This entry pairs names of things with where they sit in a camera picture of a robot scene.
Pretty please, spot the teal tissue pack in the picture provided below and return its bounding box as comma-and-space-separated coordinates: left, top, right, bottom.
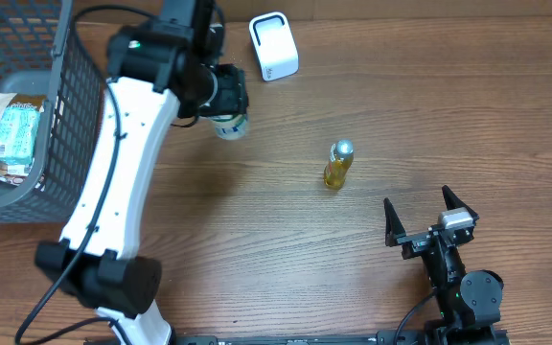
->
0, 106, 40, 166

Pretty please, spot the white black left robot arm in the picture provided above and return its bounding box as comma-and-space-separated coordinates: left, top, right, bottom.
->
35, 1, 248, 344

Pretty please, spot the brown snack bag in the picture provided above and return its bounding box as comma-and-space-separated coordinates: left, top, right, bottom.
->
0, 93, 47, 186

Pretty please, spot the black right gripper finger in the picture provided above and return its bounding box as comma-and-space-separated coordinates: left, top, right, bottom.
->
383, 198, 406, 247
442, 185, 479, 222

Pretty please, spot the white barcode scanner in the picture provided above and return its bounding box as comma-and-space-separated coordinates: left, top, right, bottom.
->
248, 11, 299, 81

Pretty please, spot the yellow oil bottle silver cap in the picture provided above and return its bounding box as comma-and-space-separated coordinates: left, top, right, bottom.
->
323, 139, 355, 190

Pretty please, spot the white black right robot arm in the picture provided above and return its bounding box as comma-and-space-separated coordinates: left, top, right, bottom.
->
383, 185, 509, 344

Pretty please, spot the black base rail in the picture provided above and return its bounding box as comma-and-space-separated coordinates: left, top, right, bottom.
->
83, 331, 511, 345

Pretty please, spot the green lid white jar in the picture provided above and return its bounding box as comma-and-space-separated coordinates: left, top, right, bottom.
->
210, 114, 248, 140

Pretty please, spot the dark grey mesh basket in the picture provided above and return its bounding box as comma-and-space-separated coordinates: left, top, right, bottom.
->
0, 1, 104, 223

